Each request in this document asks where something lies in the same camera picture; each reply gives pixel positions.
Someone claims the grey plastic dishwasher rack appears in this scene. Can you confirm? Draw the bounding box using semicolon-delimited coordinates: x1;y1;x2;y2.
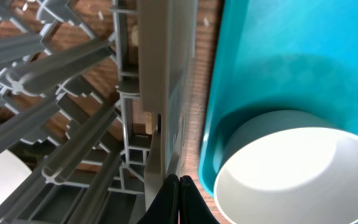
0;1;198;223

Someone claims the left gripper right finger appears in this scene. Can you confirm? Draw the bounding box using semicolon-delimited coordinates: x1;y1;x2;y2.
179;175;219;224

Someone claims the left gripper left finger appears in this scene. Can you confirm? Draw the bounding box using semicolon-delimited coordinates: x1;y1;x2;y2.
137;174;180;224

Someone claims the teal plastic serving tray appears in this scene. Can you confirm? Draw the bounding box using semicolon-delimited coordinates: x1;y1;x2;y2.
199;0;358;192

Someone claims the grey metal bowl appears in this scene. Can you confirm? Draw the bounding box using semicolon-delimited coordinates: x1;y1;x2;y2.
214;110;358;223

